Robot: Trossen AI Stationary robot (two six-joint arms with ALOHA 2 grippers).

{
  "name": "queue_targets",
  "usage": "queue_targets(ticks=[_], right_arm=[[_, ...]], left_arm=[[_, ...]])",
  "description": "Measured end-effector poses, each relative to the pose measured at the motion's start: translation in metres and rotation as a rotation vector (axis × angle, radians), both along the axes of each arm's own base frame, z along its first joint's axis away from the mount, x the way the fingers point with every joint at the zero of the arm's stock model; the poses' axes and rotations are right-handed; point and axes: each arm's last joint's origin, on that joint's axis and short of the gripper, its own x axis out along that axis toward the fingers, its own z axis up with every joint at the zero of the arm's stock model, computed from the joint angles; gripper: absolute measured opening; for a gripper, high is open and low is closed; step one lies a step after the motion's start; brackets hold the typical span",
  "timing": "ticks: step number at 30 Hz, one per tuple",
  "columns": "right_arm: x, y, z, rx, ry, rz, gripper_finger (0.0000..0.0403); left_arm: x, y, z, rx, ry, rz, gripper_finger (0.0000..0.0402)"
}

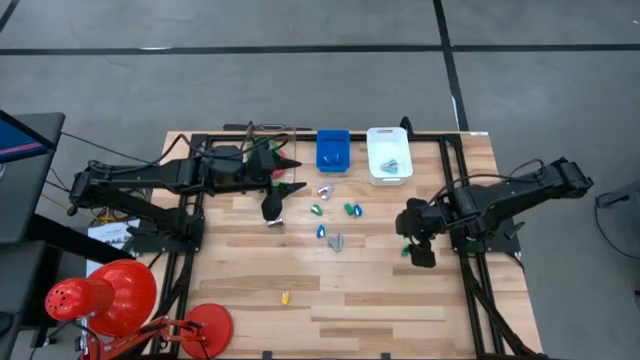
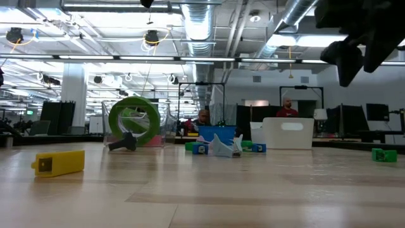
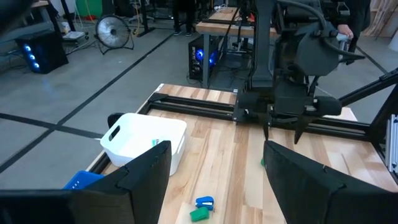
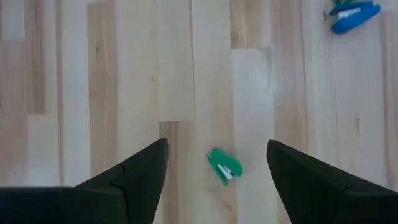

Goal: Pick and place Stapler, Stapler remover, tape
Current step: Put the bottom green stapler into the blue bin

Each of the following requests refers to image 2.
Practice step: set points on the yellow mini stapler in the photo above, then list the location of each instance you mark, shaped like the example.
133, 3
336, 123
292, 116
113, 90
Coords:
63, 163

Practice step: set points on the black folding panels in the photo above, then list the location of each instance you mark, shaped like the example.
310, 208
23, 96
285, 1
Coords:
58, 117

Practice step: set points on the white cabinet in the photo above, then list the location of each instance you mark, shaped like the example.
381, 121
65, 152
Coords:
95, 125

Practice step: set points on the pink tape roll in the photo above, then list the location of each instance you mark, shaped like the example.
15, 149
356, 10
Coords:
155, 141

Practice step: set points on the clear plastic container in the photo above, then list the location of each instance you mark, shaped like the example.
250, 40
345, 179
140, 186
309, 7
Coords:
169, 123

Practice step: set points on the suspended linear light fixture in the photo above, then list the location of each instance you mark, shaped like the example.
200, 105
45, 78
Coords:
85, 57

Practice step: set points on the white plastic bin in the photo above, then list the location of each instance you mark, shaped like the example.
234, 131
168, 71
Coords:
291, 136

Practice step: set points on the grey staple remover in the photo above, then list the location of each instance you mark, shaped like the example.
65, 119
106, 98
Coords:
221, 149

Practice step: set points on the black metal gantry frame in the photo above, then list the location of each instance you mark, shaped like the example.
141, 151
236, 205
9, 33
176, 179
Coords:
300, 87
201, 83

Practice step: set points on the white lampshade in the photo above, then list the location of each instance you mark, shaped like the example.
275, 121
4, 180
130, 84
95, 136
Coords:
320, 114

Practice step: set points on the white ceiling sensor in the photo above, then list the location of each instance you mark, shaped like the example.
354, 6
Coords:
254, 17

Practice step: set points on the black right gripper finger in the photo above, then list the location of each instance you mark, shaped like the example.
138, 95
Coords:
346, 47
346, 58

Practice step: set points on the silver corrugated air duct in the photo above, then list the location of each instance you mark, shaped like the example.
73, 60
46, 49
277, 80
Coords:
199, 25

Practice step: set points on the person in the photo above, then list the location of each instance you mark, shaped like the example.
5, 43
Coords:
287, 111
202, 118

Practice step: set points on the grey wall vent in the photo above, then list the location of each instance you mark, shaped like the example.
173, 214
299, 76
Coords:
256, 78
304, 79

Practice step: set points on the blue mini stapler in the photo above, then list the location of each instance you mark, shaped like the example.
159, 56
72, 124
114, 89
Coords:
259, 148
200, 149

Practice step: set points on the silver spiral air duct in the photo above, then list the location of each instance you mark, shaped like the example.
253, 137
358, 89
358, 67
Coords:
294, 12

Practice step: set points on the grey mesh office chair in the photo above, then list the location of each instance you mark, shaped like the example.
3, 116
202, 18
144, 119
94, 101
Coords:
40, 127

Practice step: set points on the black computer monitor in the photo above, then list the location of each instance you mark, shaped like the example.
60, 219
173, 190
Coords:
377, 111

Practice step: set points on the black partition screen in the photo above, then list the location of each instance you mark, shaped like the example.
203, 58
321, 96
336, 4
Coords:
253, 114

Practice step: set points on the black aluminium rig frame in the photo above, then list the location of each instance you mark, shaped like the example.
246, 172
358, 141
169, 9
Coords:
47, 139

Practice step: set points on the dark divider screens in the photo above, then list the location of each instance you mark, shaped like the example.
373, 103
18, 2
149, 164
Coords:
351, 118

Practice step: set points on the green exit sign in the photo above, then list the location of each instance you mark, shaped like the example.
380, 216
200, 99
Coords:
29, 112

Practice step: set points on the blue plastic basket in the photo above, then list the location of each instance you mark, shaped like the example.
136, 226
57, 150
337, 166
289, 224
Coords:
218, 134

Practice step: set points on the white structural column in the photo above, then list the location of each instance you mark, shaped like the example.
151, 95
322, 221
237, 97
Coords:
74, 95

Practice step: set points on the black ceiling-mounted device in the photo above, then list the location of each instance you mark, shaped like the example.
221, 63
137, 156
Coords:
1, 77
50, 79
98, 79
14, 35
152, 36

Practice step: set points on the small black tool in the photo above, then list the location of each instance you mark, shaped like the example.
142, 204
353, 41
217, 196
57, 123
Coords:
129, 142

